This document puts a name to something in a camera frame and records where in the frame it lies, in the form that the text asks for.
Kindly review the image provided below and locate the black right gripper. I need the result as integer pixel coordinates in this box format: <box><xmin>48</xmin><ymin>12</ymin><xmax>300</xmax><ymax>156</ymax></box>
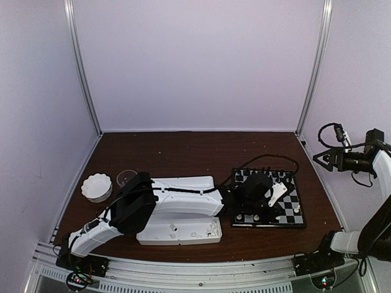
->
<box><xmin>313</xmin><ymin>148</ymin><xmax>376</xmax><ymax>173</ymax></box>

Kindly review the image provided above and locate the black white chess board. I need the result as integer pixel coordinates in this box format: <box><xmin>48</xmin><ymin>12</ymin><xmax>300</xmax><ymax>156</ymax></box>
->
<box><xmin>231</xmin><ymin>177</ymin><xmax>307</xmax><ymax>229</ymax></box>

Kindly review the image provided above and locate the white plastic compartment tray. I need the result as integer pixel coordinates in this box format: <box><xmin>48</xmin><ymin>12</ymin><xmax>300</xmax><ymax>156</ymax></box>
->
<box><xmin>136</xmin><ymin>176</ymin><xmax>223</xmax><ymax>245</ymax></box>

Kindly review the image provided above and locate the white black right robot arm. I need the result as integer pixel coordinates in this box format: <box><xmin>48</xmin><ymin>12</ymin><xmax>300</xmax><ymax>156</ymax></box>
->
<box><xmin>313</xmin><ymin>123</ymin><xmax>390</xmax><ymax>270</ymax></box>

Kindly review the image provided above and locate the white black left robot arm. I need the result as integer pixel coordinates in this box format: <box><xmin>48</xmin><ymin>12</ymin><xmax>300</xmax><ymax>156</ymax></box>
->
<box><xmin>59</xmin><ymin>172</ymin><xmax>288</xmax><ymax>271</ymax></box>

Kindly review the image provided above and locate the row of black chess pieces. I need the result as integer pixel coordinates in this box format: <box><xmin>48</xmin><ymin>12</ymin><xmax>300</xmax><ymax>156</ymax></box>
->
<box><xmin>232</xmin><ymin>167</ymin><xmax>294</xmax><ymax>184</ymax></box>

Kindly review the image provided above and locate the white scalloped bowl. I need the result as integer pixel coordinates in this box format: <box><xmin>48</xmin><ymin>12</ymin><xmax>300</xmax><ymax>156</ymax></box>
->
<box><xmin>81</xmin><ymin>173</ymin><xmax>112</xmax><ymax>203</ymax></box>

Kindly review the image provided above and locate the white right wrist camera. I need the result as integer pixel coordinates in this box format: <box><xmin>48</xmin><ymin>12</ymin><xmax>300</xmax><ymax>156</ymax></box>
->
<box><xmin>334</xmin><ymin>123</ymin><xmax>352</xmax><ymax>153</ymax></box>

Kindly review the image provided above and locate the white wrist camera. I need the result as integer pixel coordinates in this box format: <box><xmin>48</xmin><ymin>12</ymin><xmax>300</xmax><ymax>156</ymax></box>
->
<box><xmin>334</xmin><ymin>123</ymin><xmax>352</xmax><ymax>153</ymax></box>
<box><xmin>268</xmin><ymin>183</ymin><xmax>288</xmax><ymax>207</ymax></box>

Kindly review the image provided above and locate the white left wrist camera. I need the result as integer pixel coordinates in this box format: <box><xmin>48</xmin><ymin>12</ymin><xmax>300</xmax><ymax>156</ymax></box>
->
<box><xmin>268</xmin><ymin>183</ymin><xmax>288</xmax><ymax>207</ymax></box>

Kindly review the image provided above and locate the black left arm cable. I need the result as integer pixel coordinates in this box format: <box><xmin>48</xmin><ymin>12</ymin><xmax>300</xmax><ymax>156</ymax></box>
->
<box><xmin>218</xmin><ymin>154</ymin><xmax>300</xmax><ymax>190</ymax></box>

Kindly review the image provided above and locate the front aluminium rail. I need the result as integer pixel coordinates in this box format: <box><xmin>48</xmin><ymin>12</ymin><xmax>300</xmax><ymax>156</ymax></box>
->
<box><xmin>22</xmin><ymin>244</ymin><xmax>380</xmax><ymax>292</ymax></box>

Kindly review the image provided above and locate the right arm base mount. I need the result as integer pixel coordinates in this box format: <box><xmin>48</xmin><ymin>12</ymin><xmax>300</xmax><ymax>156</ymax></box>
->
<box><xmin>293</xmin><ymin>251</ymin><xmax>345</xmax><ymax>291</ymax></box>

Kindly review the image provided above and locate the right aluminium frame post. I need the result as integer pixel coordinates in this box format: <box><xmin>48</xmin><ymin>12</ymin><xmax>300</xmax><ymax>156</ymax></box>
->
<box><xmin>295</xmin><ymin>0</ymin><xmax>334</xmax><ymax>137</ymax></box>

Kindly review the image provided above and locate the aluminium frame post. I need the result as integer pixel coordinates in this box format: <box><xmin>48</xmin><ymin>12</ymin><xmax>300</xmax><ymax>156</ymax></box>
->
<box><xmin>295</xmin><ymin>0</ymin><xmax>334</xmax><ymax>137</ymax></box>
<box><xmin>64</xmin><ymin>0</ymin><xmax>103</xmax><ymax>136</ymax></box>

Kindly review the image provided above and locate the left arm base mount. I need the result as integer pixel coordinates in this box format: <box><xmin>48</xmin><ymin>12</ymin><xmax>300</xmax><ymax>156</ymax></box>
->
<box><xmin>56</xmin><ymin>255</ymin><xmax>109</xmax><ymax>292</ymax></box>

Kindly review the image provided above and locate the left aluminium frame post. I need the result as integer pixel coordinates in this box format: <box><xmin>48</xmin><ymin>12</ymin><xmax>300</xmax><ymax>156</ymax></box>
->
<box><xmin>64</xmin><ymin>0</ymin><xmax>103</xmax><ymax>136</ymax></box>

